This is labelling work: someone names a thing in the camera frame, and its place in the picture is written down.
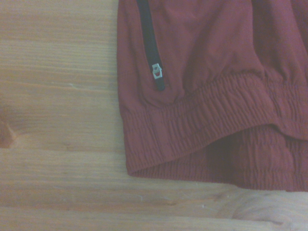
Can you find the rust red shorts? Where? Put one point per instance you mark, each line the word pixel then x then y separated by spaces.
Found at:
pixel 216 72

